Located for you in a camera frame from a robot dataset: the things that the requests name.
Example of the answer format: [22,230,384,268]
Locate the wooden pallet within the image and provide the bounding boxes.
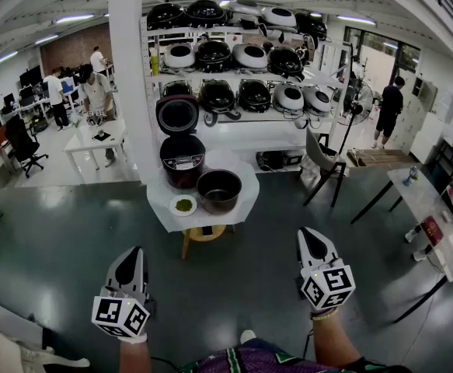
[346,148,417,169]

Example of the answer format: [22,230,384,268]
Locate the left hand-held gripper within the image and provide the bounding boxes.
[91,246,158,340]

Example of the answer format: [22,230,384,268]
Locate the dark pot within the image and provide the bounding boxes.
[196,169,243,216]

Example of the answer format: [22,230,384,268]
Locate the white metal shelf rack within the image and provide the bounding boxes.
[140,16,354,162]

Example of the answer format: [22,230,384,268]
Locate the small teal goblet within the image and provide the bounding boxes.
[402,166,420,188]

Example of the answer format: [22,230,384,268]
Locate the office desks with monitors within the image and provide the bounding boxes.
[0,66,79,127]

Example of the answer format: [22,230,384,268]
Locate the dark red book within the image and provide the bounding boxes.
[420,215,444,246]

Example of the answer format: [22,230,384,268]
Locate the marble table with black legs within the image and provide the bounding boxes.
[350,167,453,324]

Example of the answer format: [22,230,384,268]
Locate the round wooden stool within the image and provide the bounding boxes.
[181,224,235,260]

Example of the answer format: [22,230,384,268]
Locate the beaded bracelets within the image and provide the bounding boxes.
[310,308,340,322]

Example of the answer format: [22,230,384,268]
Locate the white table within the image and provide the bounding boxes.
[62,119,128,184]

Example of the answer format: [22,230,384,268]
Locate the black equipment box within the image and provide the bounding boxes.
[256,150,307,173]

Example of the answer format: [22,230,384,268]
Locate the maroon rice cooker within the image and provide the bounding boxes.
[155,94,207,190]

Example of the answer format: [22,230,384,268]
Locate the grey chair with black legs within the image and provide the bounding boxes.
[302,126,347,208]

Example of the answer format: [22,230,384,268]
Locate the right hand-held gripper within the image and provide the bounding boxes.
[296,226,357,312]

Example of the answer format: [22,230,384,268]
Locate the white plate of green beans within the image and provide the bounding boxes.
[169,194,198,218]

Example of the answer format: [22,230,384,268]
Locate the black office chair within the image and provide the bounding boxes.
[5,113,50,179]

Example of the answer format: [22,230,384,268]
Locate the white cabinet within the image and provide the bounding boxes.
[410,110,444,165]

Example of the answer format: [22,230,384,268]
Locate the purple and green jersey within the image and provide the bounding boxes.
[183,338,413,373]

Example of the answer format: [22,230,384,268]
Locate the person's left forearm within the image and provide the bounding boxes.
[119,340,153,373]

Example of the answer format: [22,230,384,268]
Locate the white wrist strap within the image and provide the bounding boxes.
[119,333,148,345]

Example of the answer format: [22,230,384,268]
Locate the person's right forearm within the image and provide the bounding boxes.
[311,316,361,364]

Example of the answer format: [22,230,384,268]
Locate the black tripod with camera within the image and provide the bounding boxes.
[338,101,364,155]

